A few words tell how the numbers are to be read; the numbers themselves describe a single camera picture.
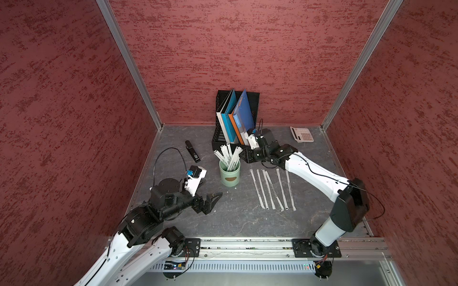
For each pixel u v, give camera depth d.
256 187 0.92
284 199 0.88
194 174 0.52
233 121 0.88
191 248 0.74
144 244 0.45
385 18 0.74
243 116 0.93
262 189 0.92
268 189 0.92
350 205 0.44
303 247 0.74
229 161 0.87
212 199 0.54
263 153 0.64
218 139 1.10
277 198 0.89
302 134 1.14
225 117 0.87
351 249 0.76
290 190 0.92
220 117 0.87
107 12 0.72
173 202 0.49
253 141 0.69
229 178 0.87
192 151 1.07
